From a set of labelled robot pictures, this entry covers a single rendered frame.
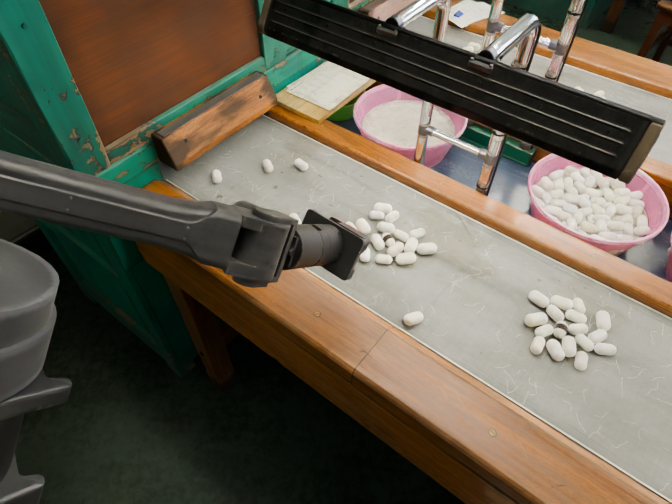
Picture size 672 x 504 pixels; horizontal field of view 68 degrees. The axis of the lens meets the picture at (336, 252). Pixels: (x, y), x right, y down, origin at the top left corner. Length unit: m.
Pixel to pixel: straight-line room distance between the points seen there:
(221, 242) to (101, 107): 0.52
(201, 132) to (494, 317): 0.67
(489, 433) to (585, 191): 0.60
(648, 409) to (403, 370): 0.37
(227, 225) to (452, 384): 0.42
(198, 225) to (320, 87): 0.81
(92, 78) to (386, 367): 0.68
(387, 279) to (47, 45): 0.65
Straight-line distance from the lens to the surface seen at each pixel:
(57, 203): 0.51
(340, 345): 0.79
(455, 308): 0.88
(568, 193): 1.13
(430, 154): 1.15
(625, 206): 1.16
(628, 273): 1.00
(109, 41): 0.97
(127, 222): 0.51
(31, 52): 0.90
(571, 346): 0.87
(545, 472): 0.77
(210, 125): 1.08
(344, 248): 0.68
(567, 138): 0.70
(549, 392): 0.84
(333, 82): 1.29
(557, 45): 1.14
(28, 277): 0.18
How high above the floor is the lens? 1.45
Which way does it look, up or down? 50 degrees down
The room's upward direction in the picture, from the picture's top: straight up
